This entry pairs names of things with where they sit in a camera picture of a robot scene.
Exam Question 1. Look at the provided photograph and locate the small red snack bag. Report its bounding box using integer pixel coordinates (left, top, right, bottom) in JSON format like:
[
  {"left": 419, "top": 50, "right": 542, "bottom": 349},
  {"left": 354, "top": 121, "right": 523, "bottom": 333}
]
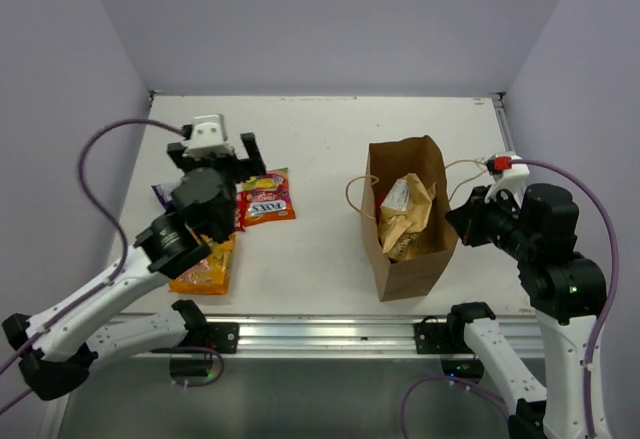
[{"left": 234, "top": 192, "right": 246, "bottom": 232}]

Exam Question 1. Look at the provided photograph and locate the brown paper bag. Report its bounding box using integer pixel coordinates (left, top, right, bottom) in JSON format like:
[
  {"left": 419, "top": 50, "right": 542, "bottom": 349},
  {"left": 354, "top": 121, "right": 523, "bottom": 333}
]
[{"left": 345, "top": 136, "right": 458, "bottom": 302}]

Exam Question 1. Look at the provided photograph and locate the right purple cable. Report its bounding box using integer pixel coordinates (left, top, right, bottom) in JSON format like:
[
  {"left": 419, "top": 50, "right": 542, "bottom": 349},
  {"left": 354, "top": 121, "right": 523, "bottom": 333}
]
[{"left": 399, "top": 157, "right": 621, "bottom": 430}]

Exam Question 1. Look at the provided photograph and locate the aluminium frame rail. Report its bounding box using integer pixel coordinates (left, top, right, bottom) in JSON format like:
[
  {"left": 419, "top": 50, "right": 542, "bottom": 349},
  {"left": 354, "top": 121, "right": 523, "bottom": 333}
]
[{"left": 107, "top": 314, "right": 544, "bottom": 360}]

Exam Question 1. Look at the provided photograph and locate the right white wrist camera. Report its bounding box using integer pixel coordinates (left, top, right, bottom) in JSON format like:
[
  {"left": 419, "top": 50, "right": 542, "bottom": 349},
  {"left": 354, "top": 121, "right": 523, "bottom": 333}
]
[{"left": 484, "top": 151, "right": 530, "bottom": 203}]

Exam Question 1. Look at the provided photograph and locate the purple snack bag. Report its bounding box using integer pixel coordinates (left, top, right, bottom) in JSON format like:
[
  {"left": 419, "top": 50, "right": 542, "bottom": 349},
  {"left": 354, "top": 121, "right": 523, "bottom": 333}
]
[{"left": 151, "top": 183, "right": 175, "bottom": 209}]

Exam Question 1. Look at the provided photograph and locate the yellow gummy candy bag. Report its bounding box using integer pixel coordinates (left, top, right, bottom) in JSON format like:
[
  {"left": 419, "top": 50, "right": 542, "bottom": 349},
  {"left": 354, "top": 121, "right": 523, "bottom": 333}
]
[{"left": 168, "top": 234, "right": 236, "bottom": 295}]

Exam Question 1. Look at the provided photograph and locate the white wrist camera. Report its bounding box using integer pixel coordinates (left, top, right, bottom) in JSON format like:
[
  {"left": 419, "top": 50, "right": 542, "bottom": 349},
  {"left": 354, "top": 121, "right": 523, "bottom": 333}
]
[
  {"left": 182, "top": 114, "right": 234, "bottom": 158},
  {"left": 484, "top": 151, "right": 530, "bottom": 203}
]

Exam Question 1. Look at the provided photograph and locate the beige blue chips bag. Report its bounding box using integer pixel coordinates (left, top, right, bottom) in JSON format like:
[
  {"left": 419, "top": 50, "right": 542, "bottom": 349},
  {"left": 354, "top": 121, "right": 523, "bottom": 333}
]
[{"left": 378, "top": 173, "right": 436, "bottom": 262}]

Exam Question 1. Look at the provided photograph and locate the purple cable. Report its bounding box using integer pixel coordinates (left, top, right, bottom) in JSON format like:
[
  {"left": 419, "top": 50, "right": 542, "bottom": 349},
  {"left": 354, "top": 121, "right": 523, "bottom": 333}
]
[
  {"left": 0, "top": 118, "right": 186, "bottom": 410},
  {"left": 399, "top": 157, "right": 621, "bottom": 430}
]

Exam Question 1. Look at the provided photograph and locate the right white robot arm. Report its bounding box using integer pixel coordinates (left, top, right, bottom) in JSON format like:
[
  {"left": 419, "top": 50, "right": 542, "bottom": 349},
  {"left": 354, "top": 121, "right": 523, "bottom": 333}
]
[{"left": 445, "top": 184, "right": 612, "bottom": 438}]

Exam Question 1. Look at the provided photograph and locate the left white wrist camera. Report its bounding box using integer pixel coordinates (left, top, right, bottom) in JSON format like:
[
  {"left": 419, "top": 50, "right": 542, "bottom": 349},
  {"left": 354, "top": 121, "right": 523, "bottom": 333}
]
[{"left": 182, "top": 114, "right": 234, "bottom": 158}]

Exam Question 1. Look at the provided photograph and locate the cassava chips bag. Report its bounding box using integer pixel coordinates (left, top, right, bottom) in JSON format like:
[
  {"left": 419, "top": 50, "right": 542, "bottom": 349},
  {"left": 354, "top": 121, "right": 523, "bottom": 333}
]
[{"left": 375, "top": 192, "right": 388, "bottom": 207}]

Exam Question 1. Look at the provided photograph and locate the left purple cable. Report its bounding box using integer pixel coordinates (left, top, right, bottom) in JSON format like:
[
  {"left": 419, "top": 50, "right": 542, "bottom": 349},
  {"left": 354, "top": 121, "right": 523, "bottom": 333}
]
[{"left": 0, "top": 118, "right": 186, "bottom": 410}]

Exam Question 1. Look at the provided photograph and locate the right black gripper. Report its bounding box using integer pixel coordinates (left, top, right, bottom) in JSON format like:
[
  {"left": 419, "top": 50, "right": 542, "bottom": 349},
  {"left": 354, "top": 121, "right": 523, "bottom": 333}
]
[{"left": 446, "top": 181, "right": 538, "bottom": 259}]

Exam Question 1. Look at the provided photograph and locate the red Fox's candy bag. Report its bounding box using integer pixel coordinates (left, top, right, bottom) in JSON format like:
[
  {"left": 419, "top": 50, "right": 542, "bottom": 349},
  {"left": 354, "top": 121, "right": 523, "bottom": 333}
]
[{"left": 240, "top": 168, "right": 296, "bottom": 227}]

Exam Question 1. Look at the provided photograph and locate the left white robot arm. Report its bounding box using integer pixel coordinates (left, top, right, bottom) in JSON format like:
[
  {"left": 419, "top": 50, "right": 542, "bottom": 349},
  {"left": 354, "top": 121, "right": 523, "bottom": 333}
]
[{"left": 2, "top": 132, "right": 265, "bottom": 401}]

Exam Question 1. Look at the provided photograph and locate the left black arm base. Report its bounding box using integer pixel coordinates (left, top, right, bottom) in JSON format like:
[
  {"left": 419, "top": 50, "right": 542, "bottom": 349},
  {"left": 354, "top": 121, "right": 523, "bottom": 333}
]
[{"left": 164, "top": 322, "right": 239, "bottom": 386}]

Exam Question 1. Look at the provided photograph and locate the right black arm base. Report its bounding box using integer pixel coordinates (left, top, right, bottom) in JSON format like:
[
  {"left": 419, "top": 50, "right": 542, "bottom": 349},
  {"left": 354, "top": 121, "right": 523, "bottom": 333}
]
[{"left": 413, "top": 316, "right": 485, "bottom": 382}]

